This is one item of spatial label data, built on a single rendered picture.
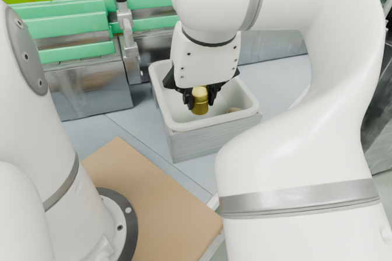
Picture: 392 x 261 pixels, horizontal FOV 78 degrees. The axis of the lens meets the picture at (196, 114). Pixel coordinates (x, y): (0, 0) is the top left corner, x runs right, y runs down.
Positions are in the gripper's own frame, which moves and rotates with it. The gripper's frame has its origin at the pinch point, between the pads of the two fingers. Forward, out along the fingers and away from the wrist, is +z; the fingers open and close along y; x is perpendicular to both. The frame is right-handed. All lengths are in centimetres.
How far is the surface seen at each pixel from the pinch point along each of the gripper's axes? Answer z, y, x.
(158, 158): 7.5, 9.6, 7.2
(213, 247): 60, -4, 23
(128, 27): -10.0, 10.4, -8.7
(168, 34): 2.2, 1.2, -20.7
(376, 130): 39, -74, 3
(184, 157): 5.9, 5.0, 8.9
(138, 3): -4.2, 6.9, -24.2
